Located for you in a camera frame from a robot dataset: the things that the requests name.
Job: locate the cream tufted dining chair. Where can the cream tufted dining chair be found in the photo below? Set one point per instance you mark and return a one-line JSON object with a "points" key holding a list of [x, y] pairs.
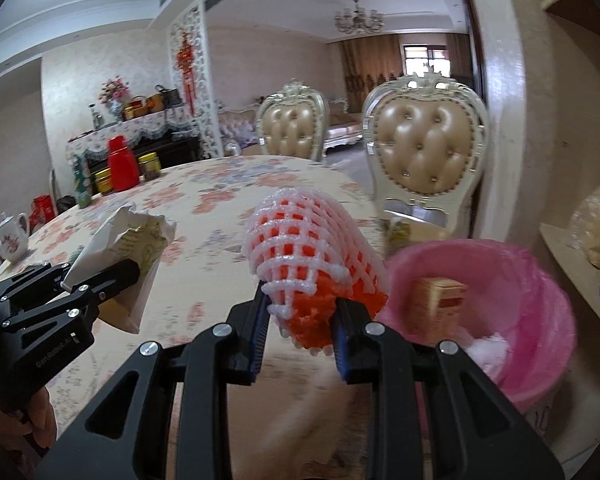
{"points": [[425, 145], [290, 127]]}

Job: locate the vase of pink flowers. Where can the vase of pink flowers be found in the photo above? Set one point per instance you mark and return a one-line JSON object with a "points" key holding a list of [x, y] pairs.
{"points": [[114, 92]]}

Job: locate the dark bag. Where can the dark bag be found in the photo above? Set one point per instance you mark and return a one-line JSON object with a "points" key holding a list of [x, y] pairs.
{"points": [[65, 204]]}

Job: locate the brown patterned curtain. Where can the brown patterned curtain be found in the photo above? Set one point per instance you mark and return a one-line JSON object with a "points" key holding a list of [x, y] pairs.
{"points": [[370, 67]]}

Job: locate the yellow lid glass jar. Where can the yellow lid glass jar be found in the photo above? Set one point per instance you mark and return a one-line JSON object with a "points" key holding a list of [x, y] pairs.
{"points": [[103, 182], [150, 166]]}

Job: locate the window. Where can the window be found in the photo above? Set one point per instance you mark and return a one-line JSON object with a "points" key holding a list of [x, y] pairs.
{"points": [[425, 60]]}

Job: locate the white lattice screen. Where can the white lattice screen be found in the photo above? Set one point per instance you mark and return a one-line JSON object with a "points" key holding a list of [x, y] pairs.
{"points": [[207, 85]]}

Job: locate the white floral teapot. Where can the white floral teapot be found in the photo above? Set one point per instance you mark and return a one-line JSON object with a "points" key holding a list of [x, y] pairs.
{"points": [[12, 240]]}

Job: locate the cream wall shelf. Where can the cream wall shelf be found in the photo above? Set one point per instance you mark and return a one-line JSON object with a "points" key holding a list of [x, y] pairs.
{"points": [[580, 280]]}

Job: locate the white lace cover cloth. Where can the white lace cover cloth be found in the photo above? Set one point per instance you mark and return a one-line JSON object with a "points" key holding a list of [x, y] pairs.
{"points": [[140, 127]]}

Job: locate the chandelier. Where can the chandelier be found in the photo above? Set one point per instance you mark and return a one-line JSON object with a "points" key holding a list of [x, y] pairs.
{"points": [[359, 17]]}

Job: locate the white tissue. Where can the white tissue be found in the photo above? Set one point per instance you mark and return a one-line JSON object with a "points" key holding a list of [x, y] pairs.
{"points": [[487, 352]]}

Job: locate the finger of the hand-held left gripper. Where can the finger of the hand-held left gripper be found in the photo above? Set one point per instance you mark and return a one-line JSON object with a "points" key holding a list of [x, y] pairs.
{"points": [[30, 282], [120, 272]]}

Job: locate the black handbag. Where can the black handbag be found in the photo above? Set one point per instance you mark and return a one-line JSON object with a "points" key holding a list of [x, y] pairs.
{"points": [[169, 97]]}

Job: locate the cream ornate sofa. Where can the cream ornate sofa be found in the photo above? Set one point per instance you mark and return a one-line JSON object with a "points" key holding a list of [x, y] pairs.
{"points": [[237, 127], [342, 127]]}

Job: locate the red knot wall hanging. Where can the red knot wall hanging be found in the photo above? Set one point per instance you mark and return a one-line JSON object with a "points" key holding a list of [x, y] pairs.
{"points": [[186, 57]]}

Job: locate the person's left hand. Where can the person's left hand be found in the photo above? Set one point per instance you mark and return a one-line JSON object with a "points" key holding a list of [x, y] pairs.
{"points": [[42, 420]]}

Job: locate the dark wooden piano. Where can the dark wooden piano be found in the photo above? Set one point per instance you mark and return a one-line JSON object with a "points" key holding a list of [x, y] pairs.
{"points": [[180, 152]]}

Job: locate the dark wooden door frame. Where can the dark wooden door frame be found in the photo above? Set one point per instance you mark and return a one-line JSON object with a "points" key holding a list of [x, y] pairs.
{"points": [[472, 35]]}

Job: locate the brown plain curtain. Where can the brown plain curtain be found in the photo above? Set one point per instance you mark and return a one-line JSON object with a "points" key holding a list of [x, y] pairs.
{"points": [[459, 57]]}

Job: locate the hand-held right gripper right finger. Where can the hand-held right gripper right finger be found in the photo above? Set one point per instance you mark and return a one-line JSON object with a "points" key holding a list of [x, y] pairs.
{"points": [[341, 355]]}

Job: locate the orange gift basket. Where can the orange gift basket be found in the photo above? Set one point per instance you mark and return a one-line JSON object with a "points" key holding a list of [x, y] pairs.
{"points": [[155, 103]]}

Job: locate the pink lined trash bin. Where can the pink lined trash bin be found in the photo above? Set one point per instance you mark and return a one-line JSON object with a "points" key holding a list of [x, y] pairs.
{"points": [[540, 310]]}

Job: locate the small dark ornament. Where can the small dark ornament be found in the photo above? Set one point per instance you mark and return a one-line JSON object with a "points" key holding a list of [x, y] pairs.
{"points": [[96, 117]]}

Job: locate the red yellow gift basket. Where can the red yellow gift basket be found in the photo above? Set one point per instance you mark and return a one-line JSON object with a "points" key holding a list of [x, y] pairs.
{"points": [[135, 108]]}

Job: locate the green bottle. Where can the green bottle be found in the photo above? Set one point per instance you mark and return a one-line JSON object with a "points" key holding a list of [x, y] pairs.
{"points": [[82, 185]]}

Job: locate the red thermos jug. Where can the red thermos jug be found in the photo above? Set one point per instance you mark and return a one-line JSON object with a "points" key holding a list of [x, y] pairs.
{"points": [[122, 167]]}

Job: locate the small yellow cardboard box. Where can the small yellow cardboard box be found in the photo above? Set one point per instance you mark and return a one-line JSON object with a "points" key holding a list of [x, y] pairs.
{"points": [[437, 310]]}

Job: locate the cream printed paper bag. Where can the cream printed paper bag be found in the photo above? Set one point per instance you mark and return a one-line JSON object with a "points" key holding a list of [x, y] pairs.
{"points": [[145, 240]]}

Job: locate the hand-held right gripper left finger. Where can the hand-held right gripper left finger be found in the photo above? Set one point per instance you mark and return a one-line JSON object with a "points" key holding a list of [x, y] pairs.
{"points": [[259, 345]]}

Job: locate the orange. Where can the orange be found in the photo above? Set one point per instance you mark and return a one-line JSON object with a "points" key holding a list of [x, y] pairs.
{"points": [[300, 240]]}

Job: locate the clear plastic bag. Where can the clear plastic bag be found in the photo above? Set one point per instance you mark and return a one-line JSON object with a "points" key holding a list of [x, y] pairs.
{"points": [[597, 220]]}

